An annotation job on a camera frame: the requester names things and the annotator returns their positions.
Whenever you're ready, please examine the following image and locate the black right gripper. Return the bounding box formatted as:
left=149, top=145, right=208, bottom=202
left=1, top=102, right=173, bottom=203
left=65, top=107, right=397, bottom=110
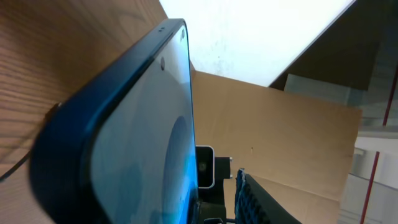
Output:
left=198, top=157, right=233, bottom=224

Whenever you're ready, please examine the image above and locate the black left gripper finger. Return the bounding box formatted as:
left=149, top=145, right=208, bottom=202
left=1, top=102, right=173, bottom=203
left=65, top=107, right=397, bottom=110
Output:
left=234, top=169, right=301, bottom=224

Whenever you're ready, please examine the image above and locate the blue Galaxy smartphone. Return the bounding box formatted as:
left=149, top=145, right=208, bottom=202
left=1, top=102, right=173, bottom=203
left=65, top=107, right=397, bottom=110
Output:
left=29, top=19, right=198, bottom=223

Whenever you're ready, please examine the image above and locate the black USB charging cable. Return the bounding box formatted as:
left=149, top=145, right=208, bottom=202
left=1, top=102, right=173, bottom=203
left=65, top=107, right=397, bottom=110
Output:
left=0, top=101, right=63, bottom=183

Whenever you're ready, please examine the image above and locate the brown cardboard panel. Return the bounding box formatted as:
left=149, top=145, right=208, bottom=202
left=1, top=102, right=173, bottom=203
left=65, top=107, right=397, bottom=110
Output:
left=192, top=72, right=362, bottom=223

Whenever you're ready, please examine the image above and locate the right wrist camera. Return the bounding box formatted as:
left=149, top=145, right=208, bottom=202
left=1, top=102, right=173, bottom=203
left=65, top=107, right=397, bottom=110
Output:
left=195, top=146, right=215, bottom=189

